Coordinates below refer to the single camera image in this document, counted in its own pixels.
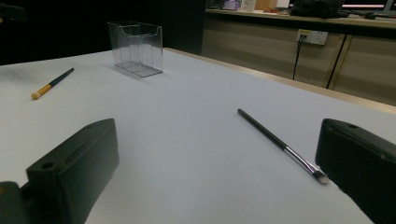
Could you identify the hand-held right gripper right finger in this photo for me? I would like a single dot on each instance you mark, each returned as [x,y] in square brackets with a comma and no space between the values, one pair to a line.
[361,165]

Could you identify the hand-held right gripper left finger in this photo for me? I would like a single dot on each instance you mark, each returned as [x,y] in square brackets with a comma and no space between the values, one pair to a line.
[77,168]

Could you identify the orange and black makeup brush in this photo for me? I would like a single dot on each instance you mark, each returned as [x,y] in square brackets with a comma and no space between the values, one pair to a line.
[51,84]

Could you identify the black pen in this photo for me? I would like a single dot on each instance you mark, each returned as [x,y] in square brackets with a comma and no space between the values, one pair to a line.
[264,132]

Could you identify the clear acrylic organizer box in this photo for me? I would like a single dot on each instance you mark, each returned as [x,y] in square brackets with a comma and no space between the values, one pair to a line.
[138,68]

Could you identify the white table mat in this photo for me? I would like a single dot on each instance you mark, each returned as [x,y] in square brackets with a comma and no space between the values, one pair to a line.
[186,140]

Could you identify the dark curtain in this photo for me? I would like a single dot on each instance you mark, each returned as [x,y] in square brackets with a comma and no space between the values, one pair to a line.
[62,31]

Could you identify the beige counter cabinet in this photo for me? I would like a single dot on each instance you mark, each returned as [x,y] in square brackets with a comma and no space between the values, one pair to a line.
[249,46]

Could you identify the black bag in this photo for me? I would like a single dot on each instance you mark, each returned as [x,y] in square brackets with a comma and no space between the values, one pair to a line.
[314,7]

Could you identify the brown box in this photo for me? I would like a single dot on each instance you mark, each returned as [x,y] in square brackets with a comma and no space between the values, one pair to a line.
[266,3]

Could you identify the white container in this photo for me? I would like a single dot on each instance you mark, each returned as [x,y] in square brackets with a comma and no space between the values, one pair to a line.
[248,4]

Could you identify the purple box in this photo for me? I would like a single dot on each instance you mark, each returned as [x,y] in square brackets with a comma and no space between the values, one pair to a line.
[231,4]

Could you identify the white wall socket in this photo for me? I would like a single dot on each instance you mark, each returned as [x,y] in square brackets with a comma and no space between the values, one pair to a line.
[319,38]

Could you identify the wall socket with yellow label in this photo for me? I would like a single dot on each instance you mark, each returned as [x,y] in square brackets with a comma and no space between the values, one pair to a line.
[303,35]

